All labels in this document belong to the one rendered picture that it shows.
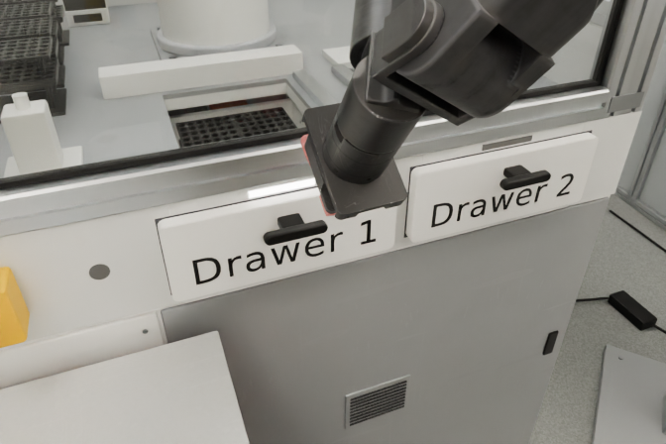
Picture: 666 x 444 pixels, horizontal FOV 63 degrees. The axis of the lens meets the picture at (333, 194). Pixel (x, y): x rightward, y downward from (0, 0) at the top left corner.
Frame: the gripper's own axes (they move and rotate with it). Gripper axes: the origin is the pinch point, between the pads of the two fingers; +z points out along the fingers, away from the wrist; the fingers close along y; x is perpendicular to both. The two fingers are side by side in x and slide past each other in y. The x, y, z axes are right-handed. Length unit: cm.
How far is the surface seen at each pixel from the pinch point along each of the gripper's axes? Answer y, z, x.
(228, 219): 3.1, 9.2, 9.5
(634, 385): -43, 86, -93
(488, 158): 3.0, 8.8, -25.0
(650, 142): 28, 107, -167
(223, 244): 1.2, 11.8, 10.5
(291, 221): 1.0, 9.1, 2.7
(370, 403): -22, 46, -10
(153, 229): 4.4, 10.6, 17.6
